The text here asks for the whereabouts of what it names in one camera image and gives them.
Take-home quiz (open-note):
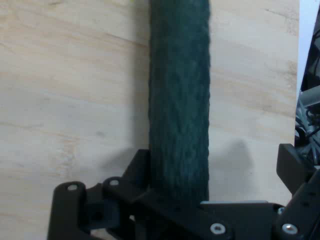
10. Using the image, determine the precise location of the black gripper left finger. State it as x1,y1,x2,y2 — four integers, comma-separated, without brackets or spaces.
48,149,202,240

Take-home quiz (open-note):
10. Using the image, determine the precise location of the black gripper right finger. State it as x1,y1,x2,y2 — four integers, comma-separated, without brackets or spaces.
274,143,320,240

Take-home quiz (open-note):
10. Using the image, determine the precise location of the dark green toy cucumber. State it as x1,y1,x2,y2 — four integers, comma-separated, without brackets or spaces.
147,0,212,210

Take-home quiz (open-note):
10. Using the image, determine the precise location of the black equipment beside table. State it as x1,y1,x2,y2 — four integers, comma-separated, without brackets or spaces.
301,22,320,95

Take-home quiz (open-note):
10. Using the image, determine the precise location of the grey cable bundle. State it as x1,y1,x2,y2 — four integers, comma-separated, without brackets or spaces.
294,86,320,166

